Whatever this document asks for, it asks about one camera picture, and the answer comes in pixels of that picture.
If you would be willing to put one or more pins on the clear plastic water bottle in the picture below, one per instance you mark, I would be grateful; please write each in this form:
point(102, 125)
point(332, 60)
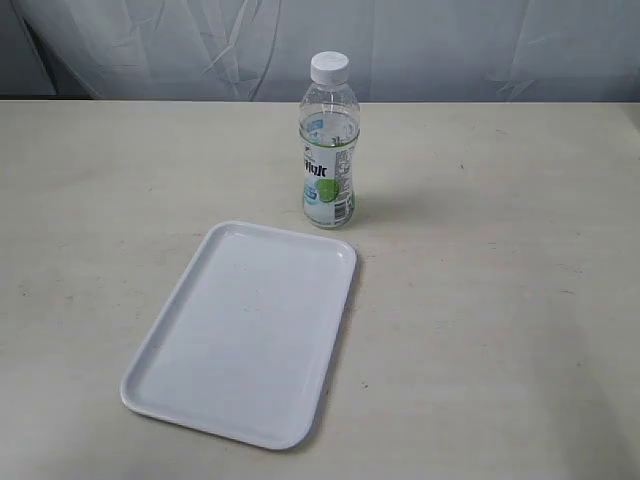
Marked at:
point(329, 128)

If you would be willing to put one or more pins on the white rectangular plastic tray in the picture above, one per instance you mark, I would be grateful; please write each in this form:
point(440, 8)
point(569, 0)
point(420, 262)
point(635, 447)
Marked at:
point(242, 347)

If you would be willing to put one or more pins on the white backdrop cloth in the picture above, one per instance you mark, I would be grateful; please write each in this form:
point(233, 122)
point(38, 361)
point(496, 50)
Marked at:
point(399, 51)

